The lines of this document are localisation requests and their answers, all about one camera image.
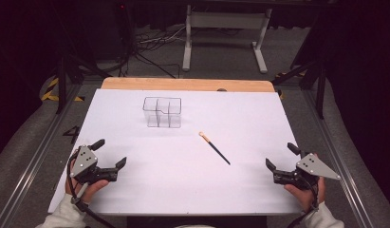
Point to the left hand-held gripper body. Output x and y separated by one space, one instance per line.
83 161

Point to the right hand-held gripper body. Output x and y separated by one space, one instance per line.
312 166

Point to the clear plastic organizer box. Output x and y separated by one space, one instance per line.
162 112

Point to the person's left hand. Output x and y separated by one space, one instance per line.
96 187

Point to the person's right hand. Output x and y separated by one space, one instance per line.
301 194

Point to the white table cover sheet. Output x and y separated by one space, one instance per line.
183 177

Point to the black metal stand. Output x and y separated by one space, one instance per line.
61 82
320 85

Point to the black equipment tower red light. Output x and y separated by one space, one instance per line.
123 28

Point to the aluminium floor rail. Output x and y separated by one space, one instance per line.
335 152
31 166

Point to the white metal stand frame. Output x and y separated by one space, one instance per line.
227 20

